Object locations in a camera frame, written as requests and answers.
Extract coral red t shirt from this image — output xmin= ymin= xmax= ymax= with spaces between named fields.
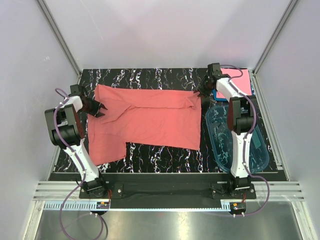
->
xmin=88 ymin=84 xmax=202 ymax=166

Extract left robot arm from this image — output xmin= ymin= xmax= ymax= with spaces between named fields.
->
xmin=44 ymin=84 xmax=109 ymax=198

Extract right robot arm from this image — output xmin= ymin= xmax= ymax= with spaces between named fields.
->
xmin=194 ymin=63 xmax=257 ymax=199

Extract folded blue t shirt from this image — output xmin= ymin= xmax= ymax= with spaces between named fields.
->
xmin=212 ymin=84 xmax=253 ymax=102

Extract teal transparent plastic basket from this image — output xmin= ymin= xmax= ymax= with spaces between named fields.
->
xmin=205 ymin=105 xmax=270 ymax=174

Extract folded pink t shirt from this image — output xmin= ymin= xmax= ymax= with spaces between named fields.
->
xmin=221 ymin=68 xmax=251 ymax=88

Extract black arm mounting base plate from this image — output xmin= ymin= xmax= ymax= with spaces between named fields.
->
xmin=78 ymin=173 xmax=256 ymax=210

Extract left aluminium frame post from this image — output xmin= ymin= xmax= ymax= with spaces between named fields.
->
xmin=35 ymin=0 xmax=82 ymax=78

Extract aluminium frame post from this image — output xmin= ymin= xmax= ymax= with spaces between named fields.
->
xmin=252 ymin=0 xmax=300 ymax=75
xmin=35 ymin=0 xmax=82 ymax=78

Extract slotted cable duct rail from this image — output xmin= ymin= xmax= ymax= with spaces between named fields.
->
xmin=43 ymin=199 xmax=247 ymax=213

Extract right aluminium frame post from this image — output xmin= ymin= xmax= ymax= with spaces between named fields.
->
xmin=252 ymin=0 xmax=300 ymax=75

